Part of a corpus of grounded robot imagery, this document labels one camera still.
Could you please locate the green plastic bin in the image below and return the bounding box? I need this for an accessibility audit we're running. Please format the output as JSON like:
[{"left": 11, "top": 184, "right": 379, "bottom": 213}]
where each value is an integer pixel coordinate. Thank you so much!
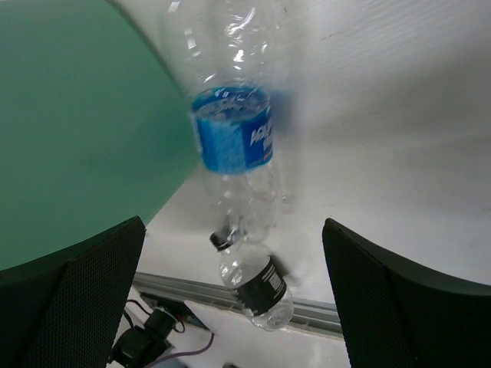
[{"left": 1, "top": 1, "right": 198, "bottom": 269}]

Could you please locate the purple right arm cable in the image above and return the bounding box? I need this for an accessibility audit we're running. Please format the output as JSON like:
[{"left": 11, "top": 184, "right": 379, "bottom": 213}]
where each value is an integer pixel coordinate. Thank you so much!
[{"left": 149, "top": 331, "right": 216, "bottom": 365}]

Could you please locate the aluminium table edge rail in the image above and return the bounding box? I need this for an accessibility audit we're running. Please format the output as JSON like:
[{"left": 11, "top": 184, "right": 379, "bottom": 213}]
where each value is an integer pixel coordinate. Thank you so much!
[{"left": 133, "top": 272, "right": 343, "bottom": 337}]

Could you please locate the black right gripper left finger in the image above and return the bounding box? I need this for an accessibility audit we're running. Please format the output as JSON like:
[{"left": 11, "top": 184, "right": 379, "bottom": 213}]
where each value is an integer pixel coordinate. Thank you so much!
[{"left": 1, "top": 217, "right": 146, "bottom": 367}]

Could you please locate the Aquarius blue label bottle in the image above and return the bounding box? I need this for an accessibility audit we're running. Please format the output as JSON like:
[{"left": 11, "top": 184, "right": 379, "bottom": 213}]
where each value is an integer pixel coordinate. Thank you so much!
[{"left": 160, "top": 1, "right": 282, "bottom": 242}]

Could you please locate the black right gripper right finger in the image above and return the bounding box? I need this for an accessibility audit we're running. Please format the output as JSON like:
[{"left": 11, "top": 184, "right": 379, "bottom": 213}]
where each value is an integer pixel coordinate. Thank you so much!
[{"left": 322, "top": 218, "right": 490, "bottom": 367}]

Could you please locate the small black label bottle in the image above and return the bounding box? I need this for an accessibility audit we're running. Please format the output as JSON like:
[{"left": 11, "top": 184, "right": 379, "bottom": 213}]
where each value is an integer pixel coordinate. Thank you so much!
[{"left": 209, "top": 230, "right": 294, "bottom": 332}]

